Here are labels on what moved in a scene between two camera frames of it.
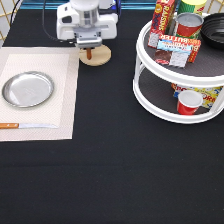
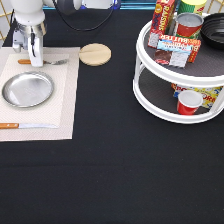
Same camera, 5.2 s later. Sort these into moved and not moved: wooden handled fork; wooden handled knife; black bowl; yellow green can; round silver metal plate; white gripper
Moved: white gripper; wooden handled fork
Not moved: wooden handled knife; black bowl; round silver metal plate; yellow green can
